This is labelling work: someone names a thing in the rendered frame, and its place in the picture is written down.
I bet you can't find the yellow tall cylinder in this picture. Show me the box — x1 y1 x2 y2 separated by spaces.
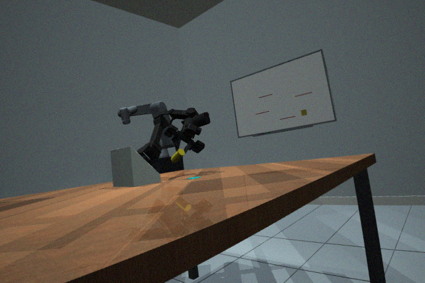
171 149 185 163

